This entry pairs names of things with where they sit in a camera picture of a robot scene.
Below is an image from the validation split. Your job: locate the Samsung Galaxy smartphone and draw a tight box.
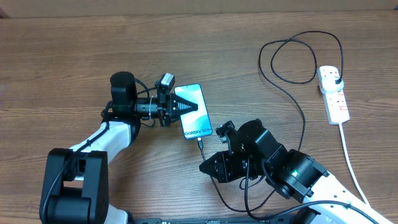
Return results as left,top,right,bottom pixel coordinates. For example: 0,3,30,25
175,83,213,139

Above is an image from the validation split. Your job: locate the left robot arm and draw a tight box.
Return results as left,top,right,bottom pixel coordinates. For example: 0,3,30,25
39,72,198,224

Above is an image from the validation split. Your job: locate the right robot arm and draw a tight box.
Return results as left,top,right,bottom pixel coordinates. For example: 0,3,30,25
199,119,389,223

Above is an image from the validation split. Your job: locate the white charger plug adapter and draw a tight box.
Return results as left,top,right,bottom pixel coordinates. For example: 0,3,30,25
319,77,345,94

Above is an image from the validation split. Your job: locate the white power extension strip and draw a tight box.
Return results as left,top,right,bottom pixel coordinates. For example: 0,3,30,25
317,65,350,124

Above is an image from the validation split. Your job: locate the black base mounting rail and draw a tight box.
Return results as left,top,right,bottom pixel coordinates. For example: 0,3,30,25
128,215,303,224

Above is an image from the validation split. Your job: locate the white power strip cord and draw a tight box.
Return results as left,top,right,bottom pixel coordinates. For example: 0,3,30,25
338,123,371,208

